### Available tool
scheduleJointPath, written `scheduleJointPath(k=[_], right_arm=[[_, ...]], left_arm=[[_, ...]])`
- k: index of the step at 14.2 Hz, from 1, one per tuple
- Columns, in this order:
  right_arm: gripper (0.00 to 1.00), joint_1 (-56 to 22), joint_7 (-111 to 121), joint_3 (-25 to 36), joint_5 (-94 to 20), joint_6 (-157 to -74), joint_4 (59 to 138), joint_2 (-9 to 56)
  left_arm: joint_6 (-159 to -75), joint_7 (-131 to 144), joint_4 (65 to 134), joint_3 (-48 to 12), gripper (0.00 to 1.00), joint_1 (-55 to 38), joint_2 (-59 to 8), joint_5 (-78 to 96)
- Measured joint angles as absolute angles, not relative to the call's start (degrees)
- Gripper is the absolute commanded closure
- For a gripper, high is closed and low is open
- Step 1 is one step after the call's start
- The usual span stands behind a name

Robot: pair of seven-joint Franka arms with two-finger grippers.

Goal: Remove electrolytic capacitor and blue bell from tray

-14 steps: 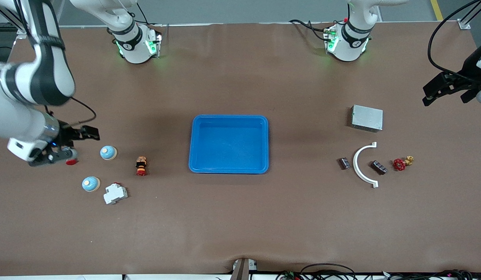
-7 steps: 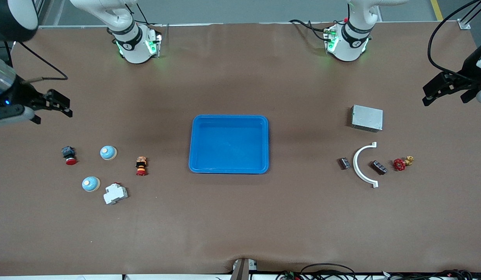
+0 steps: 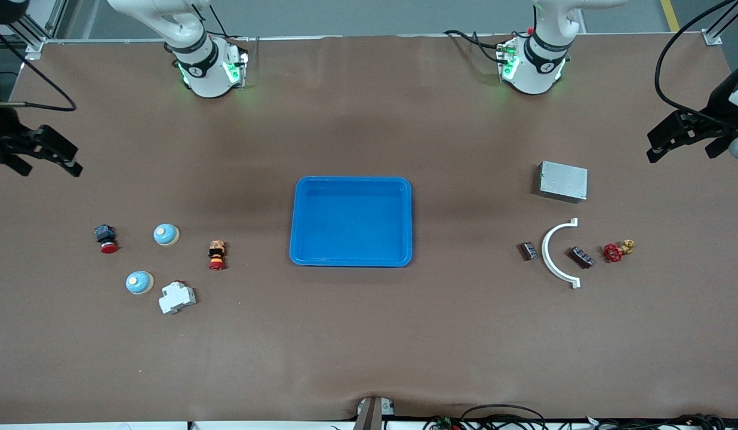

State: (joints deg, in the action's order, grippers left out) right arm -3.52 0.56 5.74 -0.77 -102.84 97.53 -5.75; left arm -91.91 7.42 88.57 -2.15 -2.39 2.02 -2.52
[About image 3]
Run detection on blue bell with cream base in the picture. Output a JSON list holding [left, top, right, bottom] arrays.
[[153, 223, 180, 247], [125, 271, 155, 296]]

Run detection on red emergency button dark body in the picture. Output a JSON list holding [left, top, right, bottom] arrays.
[[94, 224, 119, 255]]

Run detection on grey metal box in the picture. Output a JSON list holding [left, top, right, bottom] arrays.
[[537, 160, 589, 204]]

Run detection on brass valve with red handwheel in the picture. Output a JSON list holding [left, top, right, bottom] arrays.
[[602, 239, 636, 264]]

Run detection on white circuit breaker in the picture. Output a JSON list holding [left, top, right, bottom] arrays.
[[158, 279, 197, 315]]

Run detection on red button orange black body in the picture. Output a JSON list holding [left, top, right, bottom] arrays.
[[207, 239, 227, 271]]

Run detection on blue plastic tray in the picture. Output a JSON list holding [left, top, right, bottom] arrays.
[[289, 176, 413, 268]]

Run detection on brown table cover sheet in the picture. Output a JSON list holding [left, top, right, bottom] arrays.
[[0, 33, 738, 423]]

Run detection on aluminium frame profile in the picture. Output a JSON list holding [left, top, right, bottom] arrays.
[[702, 0, 738, 46], [0, 0, 68, 60]]

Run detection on white curved plastic bracket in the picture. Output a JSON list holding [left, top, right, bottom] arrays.
[[541, 218, 582, 290]]

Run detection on black right arm base cable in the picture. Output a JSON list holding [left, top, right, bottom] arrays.
[[209, 5, 251, 58]]

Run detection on black left arm base cables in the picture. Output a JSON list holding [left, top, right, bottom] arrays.
[[444, 29, 507, 65]]

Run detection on black cable bundle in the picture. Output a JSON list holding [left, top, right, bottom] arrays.
[[587, 413, 728, 430]]

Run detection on black looped cable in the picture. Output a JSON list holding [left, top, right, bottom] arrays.
[[460, 404, 547, 430]]

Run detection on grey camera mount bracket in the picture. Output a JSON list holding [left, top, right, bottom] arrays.
[[352, 396, 396, 430]]

